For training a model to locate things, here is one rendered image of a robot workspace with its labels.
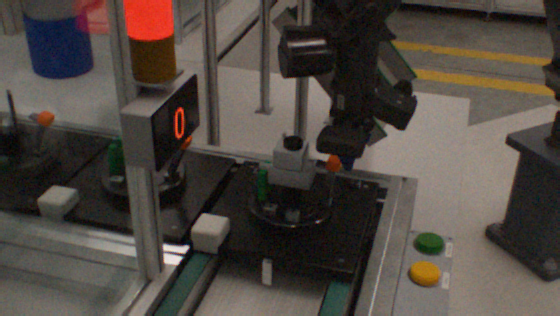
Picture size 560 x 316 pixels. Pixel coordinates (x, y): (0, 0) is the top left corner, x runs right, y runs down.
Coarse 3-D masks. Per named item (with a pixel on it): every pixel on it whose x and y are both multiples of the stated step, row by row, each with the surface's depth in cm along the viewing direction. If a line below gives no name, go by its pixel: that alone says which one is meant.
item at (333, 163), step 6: (330, 156) 96; (336, 156) 96; (318, 162) 96; (324, 162) 97; (330, 162) 95; (336, 162) 95; (324, 168) 96; (330, 168) 95; (336, 168) 95; (330, 174) 96; (330, 180) 97; (324, 186) 98; (330, 186) 97; (324, 192) 98; (330, 192) 98; (324, 198) 99
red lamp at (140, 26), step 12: (132, 0) 68; (144, 0) 67; (156, 0) 68; (168, 0) 69; (132, 12) 68; (144, 12) 68; (156, 12) 68; (168, 12) 70; (132, 24) 69; (144, 24) 69; (156, 24) 69; (168, 24) 70; (132, 36) 70; (144, 36) 69; (156, 36) 70
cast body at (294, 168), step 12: (276, 144) 97; (288, 144) 95; (300, 144) 95; (276, 156) 95; (288, 156) 95; (300, 156) 94; (264, 168) 99; (276, 168) 97; (288, 168) 96; (300, 168) 95; (312, 168) 97; (276, 180) 98; (288, 180) 97; (300, 180) 96; (312, 180) 98
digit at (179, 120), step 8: (184, 96) 77; (176, 104) 75; (184, 104) 77; (176, 112) 75; (184, 112) 78; (176, 120) 76; (184, 120) 78; (176, 128) 76; (184, 128) 78; (176, 136) 76; (184, 136) 79; (176, 144) 77
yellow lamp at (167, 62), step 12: (168, 36) 71; (132, 48) 71; (144, 48) 70; (156, 48) 70; (168, 48) 71; (132, 60) 72; (144, 60) 71; (156, 60) 71; (168, 60) 72; (132, 72) 73; (144, 72) 72; (156, 72) 72; (168, 72) 72
